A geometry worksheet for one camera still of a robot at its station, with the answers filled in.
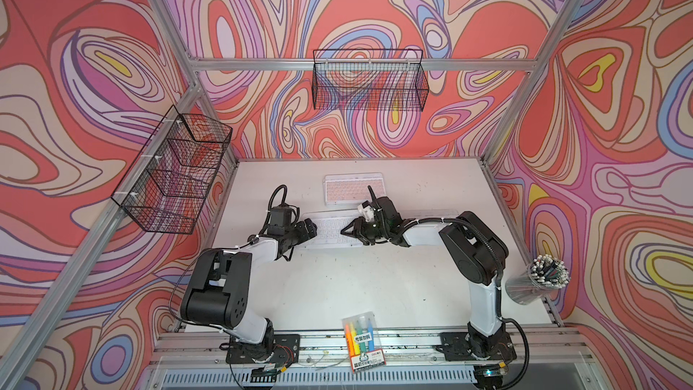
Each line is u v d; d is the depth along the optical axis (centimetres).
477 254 53
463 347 73
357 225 87
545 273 74
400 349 75
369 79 96
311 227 88
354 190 107
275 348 73
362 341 74
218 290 45
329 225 96
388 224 77
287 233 82
